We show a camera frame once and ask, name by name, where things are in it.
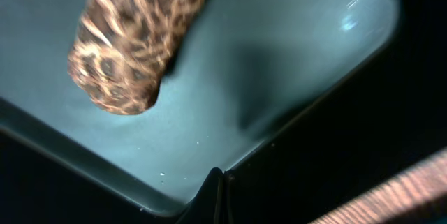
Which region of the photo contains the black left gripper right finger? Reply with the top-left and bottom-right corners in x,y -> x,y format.
225,170 -> 314,224

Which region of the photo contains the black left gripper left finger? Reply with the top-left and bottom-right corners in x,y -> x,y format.
176,167 -> 224,224

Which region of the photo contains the brown shiitake mushroom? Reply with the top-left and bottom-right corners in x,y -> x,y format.
67,0 -> 205,115

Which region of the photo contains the black plastic tray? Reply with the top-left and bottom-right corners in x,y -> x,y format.
0,0 -> 447,224

